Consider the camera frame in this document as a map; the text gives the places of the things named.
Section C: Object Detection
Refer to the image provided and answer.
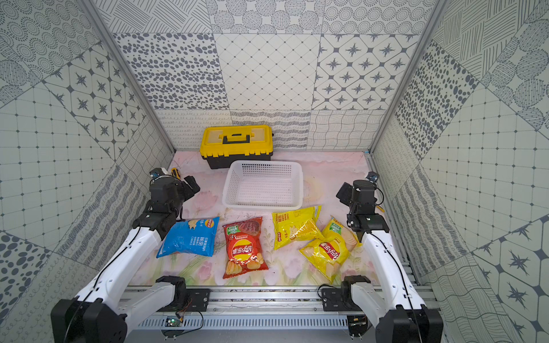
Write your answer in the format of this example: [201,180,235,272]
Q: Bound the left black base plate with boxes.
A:
[172,288,211,312]

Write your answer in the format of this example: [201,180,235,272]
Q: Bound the blue chips bag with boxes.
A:
[157,217,220,258]

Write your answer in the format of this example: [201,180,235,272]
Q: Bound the red chips bag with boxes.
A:
[223,217,269,279]

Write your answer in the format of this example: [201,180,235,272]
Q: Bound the aluminium mounting rail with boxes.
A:
[130,287,365,332]

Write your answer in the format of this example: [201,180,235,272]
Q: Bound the yellow black utility knife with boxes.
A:
[171,168,181,180]

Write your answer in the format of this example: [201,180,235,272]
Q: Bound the white plastic basket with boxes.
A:
[222,160,304,212]

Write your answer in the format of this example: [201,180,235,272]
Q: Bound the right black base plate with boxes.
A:
[318,287,350,312]

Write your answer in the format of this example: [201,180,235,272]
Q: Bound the yellow Lay's chips bag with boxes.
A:
[300,217,361,283]

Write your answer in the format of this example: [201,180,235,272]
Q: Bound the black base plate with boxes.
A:
[318,287,350,312]
[172,288,211,312]

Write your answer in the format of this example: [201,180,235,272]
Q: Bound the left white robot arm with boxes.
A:
[51,168,200,342]

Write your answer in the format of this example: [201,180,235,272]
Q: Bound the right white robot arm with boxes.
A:
[336,171,444,342]

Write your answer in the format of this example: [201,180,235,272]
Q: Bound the yellow black toolbox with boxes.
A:
[200,125,274,169]

